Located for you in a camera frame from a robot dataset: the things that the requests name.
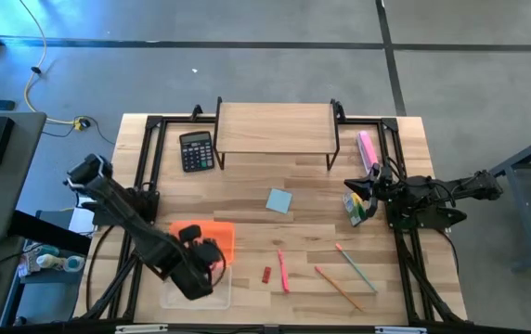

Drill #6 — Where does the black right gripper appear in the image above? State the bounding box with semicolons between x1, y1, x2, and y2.
343;162;395;220

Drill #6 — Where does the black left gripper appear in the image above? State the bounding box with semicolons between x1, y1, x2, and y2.
170;238;224;301

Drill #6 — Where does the green yellow crayon box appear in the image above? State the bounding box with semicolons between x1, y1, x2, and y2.
342;191;369;228

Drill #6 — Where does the orange container lid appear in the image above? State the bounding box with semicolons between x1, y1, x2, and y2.
168;219;237;266

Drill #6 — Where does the clear plastic container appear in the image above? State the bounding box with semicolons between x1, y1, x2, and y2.
159;263;233;311

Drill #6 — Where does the teal pencil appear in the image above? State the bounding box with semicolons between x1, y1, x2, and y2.
334;242;379;294

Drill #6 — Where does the pink pen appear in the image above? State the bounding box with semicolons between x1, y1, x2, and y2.
276;249;291;294

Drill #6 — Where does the blue sticky note pad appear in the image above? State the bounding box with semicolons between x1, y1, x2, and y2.
265;187;294;215

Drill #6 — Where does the orange pencil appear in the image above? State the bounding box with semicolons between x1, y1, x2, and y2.
314;265;366;313

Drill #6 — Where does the black calculator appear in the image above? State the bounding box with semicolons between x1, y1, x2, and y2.
178;130;216;173

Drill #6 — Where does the white paper sheet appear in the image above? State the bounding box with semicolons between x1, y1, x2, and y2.
68;206;97;236

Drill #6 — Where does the blue-grey metal cart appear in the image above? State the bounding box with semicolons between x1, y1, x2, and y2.
480;125;531;273

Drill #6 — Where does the grey side desk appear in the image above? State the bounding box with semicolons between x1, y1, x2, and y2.
0;110;47;242

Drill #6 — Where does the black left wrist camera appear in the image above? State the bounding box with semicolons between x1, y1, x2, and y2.
179;225;201;242

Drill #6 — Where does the black aluminium table frame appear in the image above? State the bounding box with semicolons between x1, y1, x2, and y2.
72;113;469;326

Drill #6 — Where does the white edge bracket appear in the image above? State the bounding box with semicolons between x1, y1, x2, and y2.
374;326;428;334
115;324;169;334

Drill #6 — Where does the yellow floor cable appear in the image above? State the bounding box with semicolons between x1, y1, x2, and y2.
18;0;81;126

